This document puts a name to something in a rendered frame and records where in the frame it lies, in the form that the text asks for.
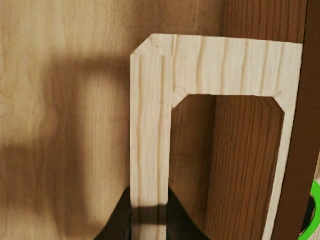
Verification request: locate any wooden maze board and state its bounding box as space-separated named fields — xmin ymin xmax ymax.
xmin=130 ymin=0 xmax=320 ymax=240

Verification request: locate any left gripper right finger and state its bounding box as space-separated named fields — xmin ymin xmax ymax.
xmin=166 ymin=186 xmax=210 ymax=240

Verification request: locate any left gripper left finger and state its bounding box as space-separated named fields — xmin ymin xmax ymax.
xmin=93 ymin=186 xmax=131 ymax=240

